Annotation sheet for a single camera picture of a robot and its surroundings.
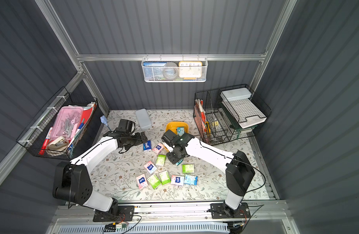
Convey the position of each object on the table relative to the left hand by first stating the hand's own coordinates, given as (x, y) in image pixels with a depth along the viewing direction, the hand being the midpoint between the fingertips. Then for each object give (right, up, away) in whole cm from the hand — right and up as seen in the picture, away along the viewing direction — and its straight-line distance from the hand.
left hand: (141, 140), depth 89 cm
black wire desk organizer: (+58, +18, +13) cm, 61 cm away
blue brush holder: (-21, +13, -5) cm, 25 cm away
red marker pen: (-37, +2, -24) cm, 44 cm away
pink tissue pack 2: (+6, -16, -2) cm, 17 cm away
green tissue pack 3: (+9, -22, -7) cm, 25 cm away
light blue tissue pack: (+30, -22, -6) cm, 38 cm away
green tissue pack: (+12, -12, +1) cm, 17 cm away
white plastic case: (-5, +14, +23) cm, 27 cm away
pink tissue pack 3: (+2, -23, -7) cm, 24 cm away
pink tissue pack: (+9, -6, +7) cm, 13 cm away
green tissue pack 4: (+15, -21, -6) cm, 26 cm away
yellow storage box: (+18, +9, +16) cm, 25 cm away
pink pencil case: (-33, +11, -17) cm, 39 cm away
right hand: (+22, -8, -7) cm, 24 cm away
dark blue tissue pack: (+2, -5, +7) cm, 9 cm away
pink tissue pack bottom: (+22, -22, -7) cm, 32 cm away
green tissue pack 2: (+28, -16, -2) cm, 33 cm away
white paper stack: (+65, +19, +4) cm, 68 cm away
